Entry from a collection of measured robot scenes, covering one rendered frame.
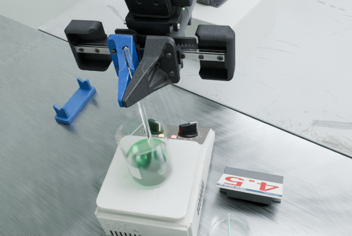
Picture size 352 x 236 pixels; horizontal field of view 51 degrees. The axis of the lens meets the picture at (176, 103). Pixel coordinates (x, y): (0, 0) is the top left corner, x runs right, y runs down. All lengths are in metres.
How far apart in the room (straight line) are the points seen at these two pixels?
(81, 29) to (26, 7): 1.59
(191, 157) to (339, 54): 0.43
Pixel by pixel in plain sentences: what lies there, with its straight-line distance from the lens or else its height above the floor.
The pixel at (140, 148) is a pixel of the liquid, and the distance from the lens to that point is 0.48.
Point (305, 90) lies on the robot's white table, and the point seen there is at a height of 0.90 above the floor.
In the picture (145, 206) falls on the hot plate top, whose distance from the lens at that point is 0.47.
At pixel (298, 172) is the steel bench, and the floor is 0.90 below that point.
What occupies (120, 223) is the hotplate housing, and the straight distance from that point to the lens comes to 0.50.
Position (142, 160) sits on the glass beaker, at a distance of 0.43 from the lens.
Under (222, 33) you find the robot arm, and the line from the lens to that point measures 0.36.
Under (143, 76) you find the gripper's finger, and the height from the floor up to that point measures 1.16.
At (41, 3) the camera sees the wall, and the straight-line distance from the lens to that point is 2.05.
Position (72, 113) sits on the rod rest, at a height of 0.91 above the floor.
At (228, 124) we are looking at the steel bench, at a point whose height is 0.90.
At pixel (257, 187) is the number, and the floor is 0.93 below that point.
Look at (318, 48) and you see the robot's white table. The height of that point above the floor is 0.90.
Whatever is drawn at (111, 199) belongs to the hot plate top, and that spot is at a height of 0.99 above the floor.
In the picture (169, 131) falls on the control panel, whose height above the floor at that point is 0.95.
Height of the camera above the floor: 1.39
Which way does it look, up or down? 45 degrees down
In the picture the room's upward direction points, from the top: 10 degrees counter-clockwise
